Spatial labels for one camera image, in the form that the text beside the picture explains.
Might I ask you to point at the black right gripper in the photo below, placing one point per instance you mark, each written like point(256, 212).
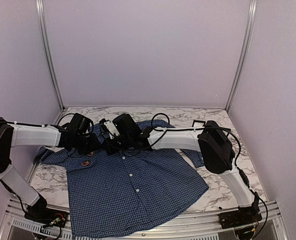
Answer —
point(109, 149)

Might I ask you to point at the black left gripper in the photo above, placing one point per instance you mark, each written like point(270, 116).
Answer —
point(95, 145)

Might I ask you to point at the blue checked button shirt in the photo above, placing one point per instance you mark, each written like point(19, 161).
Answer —
point(128, 190)

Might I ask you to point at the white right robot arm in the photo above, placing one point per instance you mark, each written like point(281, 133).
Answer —
point(211, 140)

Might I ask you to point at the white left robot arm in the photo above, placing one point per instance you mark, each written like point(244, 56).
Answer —
point(15, 136)

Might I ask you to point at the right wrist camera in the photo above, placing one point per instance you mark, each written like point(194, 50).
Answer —
point(109, 128)

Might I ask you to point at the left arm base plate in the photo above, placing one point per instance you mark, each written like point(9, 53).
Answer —
point(49, 217)

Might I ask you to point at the aluminium front rail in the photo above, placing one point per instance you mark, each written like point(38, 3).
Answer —
point(190, 225)

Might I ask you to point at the left aluminium frame post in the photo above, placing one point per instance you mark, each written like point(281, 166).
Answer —
point(47, 52)

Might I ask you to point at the aluminium frame post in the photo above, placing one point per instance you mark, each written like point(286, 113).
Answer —
point(47, 52)
point(249, 28)

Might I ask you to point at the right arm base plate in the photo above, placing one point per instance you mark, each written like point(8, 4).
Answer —
point(241, 216)

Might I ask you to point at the right aluminium frame post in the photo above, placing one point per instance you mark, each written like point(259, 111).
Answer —
point(249, 28)

